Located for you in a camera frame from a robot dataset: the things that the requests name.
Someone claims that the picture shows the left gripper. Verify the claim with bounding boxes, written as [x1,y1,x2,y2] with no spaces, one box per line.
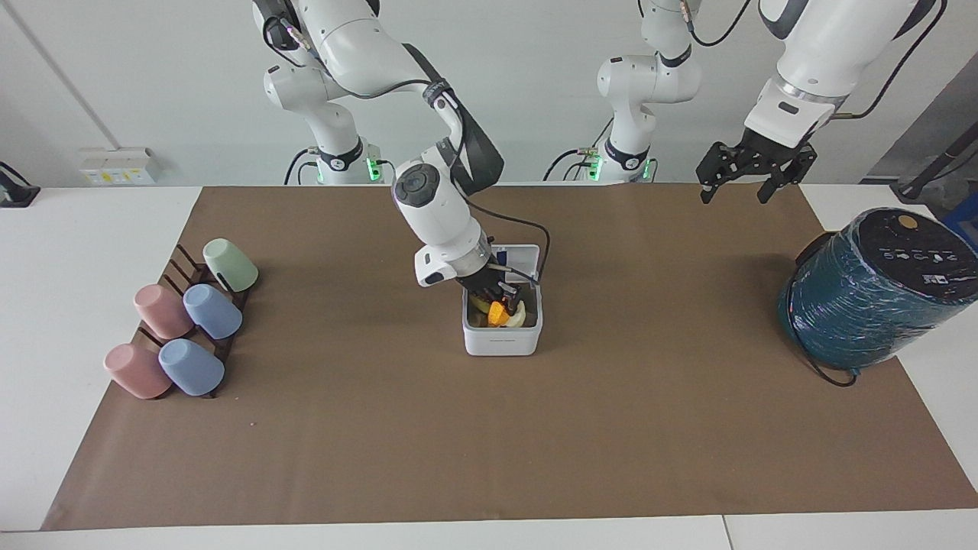
[695,128,818,205]

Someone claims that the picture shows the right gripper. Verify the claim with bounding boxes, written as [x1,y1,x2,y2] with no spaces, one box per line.
[458,264,529,315]

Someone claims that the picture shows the white bin with lid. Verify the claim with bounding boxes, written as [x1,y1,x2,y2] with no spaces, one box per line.
[461,244,544,358]

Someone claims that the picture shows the orange and yellow toy items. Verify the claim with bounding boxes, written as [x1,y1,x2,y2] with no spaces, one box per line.
[469,295,529,329]

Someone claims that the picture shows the black stand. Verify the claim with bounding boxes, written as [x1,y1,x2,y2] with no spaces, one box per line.
[892,128,978,204]
[0,161,41,209]

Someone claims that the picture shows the teal wrapped cylinder appliance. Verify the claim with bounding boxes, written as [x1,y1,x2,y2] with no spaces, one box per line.
[777,207,978,374]

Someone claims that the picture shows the blue object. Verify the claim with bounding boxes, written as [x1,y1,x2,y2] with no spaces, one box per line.
[941,191,978,249]

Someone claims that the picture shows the green cup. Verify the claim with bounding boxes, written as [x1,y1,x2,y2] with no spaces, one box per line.
[202,238,260,293]

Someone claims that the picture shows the blue cup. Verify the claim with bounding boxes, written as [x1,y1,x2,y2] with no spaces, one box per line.
[183,283,244,341]
[158,338,226,397]

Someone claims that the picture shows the dark brown cup rack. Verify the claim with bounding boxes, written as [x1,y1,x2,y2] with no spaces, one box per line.
[134,244,251,400]

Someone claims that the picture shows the pink cup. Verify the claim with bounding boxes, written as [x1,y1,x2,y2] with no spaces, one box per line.
[134,283,195,341]
[103,343,172,400]

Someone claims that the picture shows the black cable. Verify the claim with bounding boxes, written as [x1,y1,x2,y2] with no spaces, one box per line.
[685,0,756,48]
[424,80,552,288]
[543,117,617,183]
[831,0,950,121]
[283,147,320,186]
[789,306,858,388]

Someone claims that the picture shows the white wall socket box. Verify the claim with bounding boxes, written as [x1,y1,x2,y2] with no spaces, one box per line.
[78,147,163,187]

